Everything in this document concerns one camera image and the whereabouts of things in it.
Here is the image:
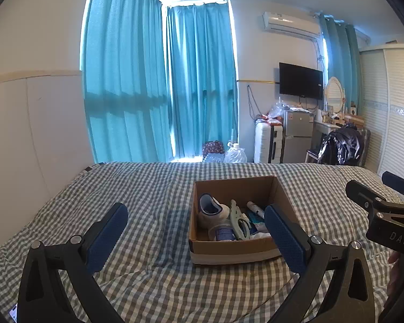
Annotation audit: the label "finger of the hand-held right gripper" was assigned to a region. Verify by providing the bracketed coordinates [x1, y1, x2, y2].
[345, 180, 404, 216]
[381, 171, 404, 206]

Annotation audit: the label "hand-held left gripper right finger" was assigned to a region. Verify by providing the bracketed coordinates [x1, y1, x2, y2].
[264, 203, 376, 323]

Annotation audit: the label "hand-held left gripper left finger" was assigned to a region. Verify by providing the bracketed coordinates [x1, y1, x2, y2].
[18, 202, 128, 323]

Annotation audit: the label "floral tissue packet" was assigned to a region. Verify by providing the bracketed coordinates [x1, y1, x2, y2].
[247, 213, 268, 234]

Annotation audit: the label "white tube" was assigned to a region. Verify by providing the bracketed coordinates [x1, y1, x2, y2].
[246, 201, 266, 219]

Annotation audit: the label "pale green clip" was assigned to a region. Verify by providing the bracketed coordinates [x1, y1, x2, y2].
[229, 199, 253, 241]

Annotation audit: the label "brown cardboard box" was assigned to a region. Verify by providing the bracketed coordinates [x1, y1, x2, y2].
[189, 175, 302, 266]

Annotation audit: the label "person's right hand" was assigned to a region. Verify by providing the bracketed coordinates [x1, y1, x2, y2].
[387, 252, 402, 307]

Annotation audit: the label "black jacket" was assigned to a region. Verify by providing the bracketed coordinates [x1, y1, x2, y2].
[318, 123, 364, 166]

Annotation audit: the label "green checked bed blanket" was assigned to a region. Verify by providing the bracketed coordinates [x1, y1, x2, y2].
[0, 161, 404, 323]

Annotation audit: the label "white slatted wardrobe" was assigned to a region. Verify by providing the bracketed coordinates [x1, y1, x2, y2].
[358, 44, 404, 182]

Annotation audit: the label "white dressing table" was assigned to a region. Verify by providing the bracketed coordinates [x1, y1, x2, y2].
[313, 114, 364, 133]

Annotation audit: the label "silver small fridge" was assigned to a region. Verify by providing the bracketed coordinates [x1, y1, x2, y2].
[281, 109, 314, 164]

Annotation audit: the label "white suitcase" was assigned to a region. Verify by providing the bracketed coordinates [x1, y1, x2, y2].
[254, 121, 285, 164]

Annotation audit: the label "clear water jug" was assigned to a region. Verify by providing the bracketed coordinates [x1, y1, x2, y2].
[225, 142, 247, 164]

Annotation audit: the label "oval white mirror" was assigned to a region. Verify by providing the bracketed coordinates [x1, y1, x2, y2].
[324, 76, 346, 115]

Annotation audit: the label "dark patterned bag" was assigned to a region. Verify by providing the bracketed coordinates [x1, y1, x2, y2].
[202, 140, 227, 162]

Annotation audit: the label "orange packets on suitcase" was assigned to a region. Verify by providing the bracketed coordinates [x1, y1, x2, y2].
[256, 113, 283, 126]

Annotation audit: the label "clear plastic bag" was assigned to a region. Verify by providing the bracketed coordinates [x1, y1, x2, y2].
[267, 97, 287, 118]

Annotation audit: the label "teal curtain beside wardrobe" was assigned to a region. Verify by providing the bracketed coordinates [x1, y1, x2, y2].
[320, 15, 361, 108]

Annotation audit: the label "wide teal curtain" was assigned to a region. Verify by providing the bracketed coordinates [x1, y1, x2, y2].
[82, 0, 174, 164]

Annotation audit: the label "narrow teal curtain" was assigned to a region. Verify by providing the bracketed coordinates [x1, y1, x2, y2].
[162, 2, 239, 159]

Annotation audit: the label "white air conditioner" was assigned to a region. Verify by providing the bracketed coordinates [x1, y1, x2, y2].
[261, 11, 322, 39]

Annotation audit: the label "black wall television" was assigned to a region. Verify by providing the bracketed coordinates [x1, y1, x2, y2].
[279, 62, 324, 100]

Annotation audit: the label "hanging wall cable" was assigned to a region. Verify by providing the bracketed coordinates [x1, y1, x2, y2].
[247, 86, 260, 122]

